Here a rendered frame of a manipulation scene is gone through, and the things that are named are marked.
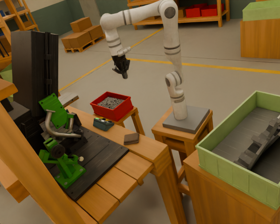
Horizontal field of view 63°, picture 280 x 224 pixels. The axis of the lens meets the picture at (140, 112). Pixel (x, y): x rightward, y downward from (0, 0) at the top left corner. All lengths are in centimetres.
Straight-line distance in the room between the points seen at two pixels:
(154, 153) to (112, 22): 74
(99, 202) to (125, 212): 103
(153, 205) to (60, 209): 132
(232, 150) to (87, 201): 82
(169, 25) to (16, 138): 87
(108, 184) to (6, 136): 67
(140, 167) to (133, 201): 102
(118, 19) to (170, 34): 28
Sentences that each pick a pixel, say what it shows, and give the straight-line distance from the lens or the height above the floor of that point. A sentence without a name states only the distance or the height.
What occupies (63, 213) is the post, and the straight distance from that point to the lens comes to 105.
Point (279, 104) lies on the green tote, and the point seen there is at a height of 90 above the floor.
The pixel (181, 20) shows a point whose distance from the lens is 673.
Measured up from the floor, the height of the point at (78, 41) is 33.
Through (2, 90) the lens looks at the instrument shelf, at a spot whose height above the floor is 153.
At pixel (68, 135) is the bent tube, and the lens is 157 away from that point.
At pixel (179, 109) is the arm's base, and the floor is 97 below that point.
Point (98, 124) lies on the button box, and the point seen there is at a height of 93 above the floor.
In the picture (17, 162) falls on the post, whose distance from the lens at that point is 86.
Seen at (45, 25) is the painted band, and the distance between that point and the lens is 1124.
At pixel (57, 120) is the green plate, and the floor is 112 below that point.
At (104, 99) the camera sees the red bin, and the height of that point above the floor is 88.
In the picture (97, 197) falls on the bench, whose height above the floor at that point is 88.
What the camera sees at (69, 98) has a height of 113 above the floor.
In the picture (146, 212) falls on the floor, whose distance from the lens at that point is 221.
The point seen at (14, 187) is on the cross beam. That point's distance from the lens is 101.
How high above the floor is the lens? 182
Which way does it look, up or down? 32 degrees down
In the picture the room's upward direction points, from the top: 17 degrees counter-clockwise
